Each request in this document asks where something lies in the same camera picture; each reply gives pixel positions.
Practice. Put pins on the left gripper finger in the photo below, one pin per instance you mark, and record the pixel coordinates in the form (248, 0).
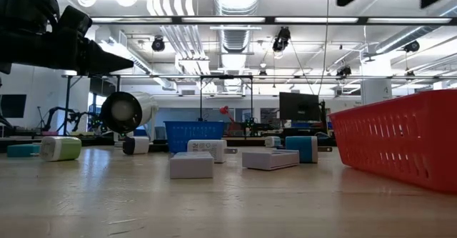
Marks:
(100, 70)
(98, 57)

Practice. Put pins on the teal box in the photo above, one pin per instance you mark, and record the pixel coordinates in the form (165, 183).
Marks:
(21, 151)

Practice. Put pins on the white adapter box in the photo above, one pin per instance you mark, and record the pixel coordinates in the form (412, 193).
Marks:
(191, 166)

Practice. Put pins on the blue white charger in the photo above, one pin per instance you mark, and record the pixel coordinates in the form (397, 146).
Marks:
(272, 142)

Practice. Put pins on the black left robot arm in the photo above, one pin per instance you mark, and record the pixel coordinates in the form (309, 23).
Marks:
(21, 34)

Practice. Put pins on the background black robot arm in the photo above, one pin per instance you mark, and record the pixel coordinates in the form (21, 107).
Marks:
(53, 111)

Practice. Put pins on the white cylindrical projector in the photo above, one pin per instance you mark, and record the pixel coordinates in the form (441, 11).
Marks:
(143, 109)

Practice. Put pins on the white black charger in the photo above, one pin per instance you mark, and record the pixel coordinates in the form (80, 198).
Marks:
(141, 145)

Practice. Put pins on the green white charger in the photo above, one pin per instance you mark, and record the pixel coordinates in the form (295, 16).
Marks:
(64, 148)

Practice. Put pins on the blue plastic basket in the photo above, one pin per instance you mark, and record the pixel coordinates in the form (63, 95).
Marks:
(193, 134)

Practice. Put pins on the red desk lamp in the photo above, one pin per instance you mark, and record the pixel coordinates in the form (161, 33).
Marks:
(224, 110)

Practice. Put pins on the white cube charger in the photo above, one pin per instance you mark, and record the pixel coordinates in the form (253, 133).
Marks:
(207, 147)

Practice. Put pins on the black framed light bar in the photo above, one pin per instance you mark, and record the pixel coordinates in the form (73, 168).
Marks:
(269, 20)

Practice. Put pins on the white digital thermometer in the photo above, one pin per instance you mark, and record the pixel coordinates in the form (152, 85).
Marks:
(270, 161)

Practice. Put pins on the black monitor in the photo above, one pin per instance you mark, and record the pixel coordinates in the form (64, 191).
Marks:
(299, 106)

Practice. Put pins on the teal white charger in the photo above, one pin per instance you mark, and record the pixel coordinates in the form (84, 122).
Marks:
(300, 148)

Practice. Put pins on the red plastic basket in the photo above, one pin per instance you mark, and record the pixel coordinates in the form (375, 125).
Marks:
(392, 141)

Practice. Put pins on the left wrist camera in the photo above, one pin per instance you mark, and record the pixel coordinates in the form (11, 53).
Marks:
(73, 20)

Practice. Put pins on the black wall screen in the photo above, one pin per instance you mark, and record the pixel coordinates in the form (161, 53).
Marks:
(12, 105)

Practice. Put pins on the black background station frame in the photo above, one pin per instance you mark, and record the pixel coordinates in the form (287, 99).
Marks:
(200, 98)

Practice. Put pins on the silver ventilation duct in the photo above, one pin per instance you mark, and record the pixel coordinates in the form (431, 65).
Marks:
(235, 38)

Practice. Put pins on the black ceiling camera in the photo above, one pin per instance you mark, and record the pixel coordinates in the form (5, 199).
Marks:
(282, 39)

